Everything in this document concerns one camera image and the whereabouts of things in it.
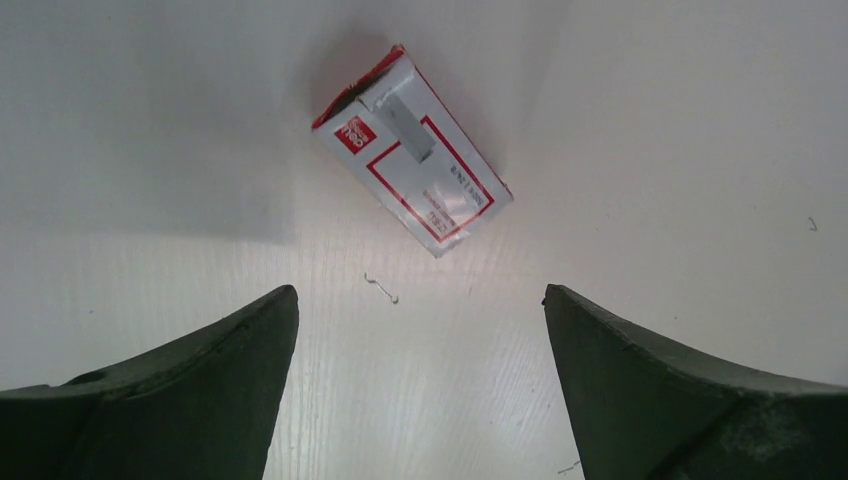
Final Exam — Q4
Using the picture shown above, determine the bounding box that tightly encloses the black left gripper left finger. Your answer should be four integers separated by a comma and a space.
1, 285, 299, 479

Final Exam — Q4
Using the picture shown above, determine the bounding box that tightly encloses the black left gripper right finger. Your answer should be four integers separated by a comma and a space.
543, 284, 847, 479

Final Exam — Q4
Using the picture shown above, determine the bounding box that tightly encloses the red white staple box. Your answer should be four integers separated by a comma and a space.
311, 45, 514, 258

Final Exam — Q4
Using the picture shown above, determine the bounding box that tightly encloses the staple bottom edge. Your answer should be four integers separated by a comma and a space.
557, 460, 581, 475

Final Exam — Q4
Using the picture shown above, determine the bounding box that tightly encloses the loose bent staple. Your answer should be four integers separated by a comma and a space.
363, 272, 399, 305

